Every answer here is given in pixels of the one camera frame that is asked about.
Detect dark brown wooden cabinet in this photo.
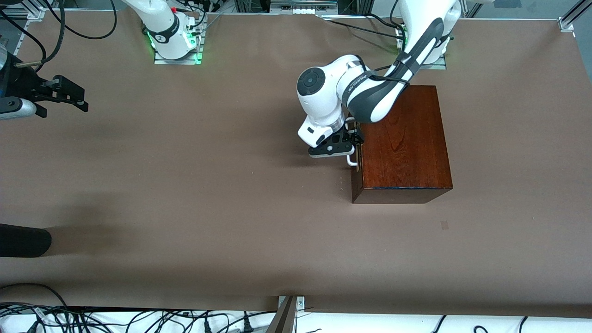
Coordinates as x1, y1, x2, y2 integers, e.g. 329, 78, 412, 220
350, 85, 453, 204

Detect silver power strip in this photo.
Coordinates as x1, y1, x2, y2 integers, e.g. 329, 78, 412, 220
270, 0, 339, 16

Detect brown paper table cover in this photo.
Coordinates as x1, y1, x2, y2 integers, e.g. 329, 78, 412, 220
0, 9, 592, 320

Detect black padded cylinder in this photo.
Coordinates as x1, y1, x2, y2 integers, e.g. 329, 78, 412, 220
0, 223, 52, 258

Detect aluminium frame rail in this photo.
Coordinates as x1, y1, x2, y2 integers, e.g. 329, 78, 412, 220
9, 18, 30, 59

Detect thick black cable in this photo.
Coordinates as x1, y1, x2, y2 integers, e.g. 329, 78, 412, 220
35, 0, 68, 72

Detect silver corner bracket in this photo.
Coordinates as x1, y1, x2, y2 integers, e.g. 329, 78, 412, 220
277, 295, 306, 316

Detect grey metal post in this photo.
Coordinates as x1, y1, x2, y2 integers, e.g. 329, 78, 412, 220
265, 296, 298, 333

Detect tangled black cables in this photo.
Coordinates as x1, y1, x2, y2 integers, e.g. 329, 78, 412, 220
0, 303, 278, 333

